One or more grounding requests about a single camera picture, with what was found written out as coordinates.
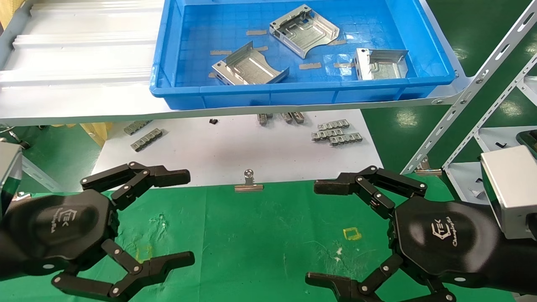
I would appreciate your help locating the silver binder clip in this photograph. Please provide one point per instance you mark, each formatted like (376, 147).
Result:
(248, 186)

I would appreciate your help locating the white perforated rack post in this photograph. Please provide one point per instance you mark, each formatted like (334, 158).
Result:
(491, 112)
(486, 71)

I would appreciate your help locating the grey metal strut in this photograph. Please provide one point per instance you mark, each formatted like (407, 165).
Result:
(40, 174)

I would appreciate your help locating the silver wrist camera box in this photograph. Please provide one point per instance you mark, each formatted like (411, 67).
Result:
(512, 188)
(8, 167)

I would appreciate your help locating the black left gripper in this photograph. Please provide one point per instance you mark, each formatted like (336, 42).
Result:
(54, 226)

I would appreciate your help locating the green table cloth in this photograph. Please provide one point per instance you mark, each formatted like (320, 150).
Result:
(251, 243)

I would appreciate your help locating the white rack shelf board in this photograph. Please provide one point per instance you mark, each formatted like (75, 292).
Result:
(499, 136)

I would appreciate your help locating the silver clip at rack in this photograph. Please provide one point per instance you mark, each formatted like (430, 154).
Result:
(426, 170)

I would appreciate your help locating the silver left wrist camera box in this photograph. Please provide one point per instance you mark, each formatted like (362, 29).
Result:
(8, 167)

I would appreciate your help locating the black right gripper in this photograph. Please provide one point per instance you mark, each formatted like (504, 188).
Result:
(444, 239)

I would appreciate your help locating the white paper sheet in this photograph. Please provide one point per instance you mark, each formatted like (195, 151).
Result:
(235, 147)

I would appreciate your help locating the dark tray on rack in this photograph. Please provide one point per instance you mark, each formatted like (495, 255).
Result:
(528, 142)

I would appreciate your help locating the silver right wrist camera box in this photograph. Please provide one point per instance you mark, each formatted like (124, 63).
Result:
(512, 188)

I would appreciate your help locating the large blue plastic bin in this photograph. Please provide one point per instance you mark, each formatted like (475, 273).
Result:
(293, 94)

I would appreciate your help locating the bent sheet metal bracket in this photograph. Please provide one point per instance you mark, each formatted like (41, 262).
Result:
(384, 67)
(247, 69)
(302, 31)

